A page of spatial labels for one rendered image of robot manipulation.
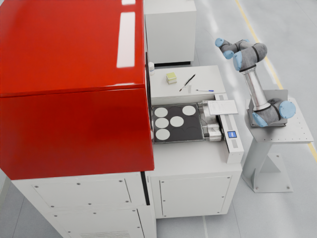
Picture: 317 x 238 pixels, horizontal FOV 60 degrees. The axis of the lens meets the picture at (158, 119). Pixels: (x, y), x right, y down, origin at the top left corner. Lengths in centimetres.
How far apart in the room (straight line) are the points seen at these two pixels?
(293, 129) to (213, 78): 72
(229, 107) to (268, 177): 108
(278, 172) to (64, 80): 239
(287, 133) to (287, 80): 186
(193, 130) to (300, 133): 80
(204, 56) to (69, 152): 317
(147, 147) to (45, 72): 53
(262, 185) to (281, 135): 81
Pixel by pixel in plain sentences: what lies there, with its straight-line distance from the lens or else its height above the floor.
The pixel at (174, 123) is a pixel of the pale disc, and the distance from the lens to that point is 204.
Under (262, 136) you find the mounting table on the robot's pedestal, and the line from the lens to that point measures 216.
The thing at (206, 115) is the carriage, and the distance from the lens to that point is 213.
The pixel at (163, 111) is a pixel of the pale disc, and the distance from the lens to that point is 212.
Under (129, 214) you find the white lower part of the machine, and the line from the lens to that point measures 192.
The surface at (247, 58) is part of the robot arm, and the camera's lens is 191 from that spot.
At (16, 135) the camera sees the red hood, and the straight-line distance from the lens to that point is 129.
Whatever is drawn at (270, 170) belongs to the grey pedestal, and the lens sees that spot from 295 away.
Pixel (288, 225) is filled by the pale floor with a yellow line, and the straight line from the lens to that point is 280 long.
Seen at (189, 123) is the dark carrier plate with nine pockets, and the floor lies 90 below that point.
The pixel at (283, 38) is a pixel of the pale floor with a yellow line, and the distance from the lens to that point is 483.
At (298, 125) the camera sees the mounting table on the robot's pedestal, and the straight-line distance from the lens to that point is 233.
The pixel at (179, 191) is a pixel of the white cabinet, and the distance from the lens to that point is 210.
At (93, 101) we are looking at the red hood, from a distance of 104.
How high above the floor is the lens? 246
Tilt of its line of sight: 49 degrees down
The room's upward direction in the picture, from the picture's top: 4 degrees counter-clockwise
